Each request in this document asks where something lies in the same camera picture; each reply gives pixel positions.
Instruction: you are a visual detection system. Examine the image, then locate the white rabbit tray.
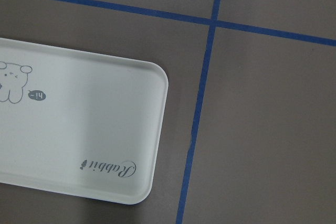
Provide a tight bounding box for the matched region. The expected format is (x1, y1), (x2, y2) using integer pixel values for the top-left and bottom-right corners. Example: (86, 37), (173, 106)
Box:
(1, 38), (169, 205)

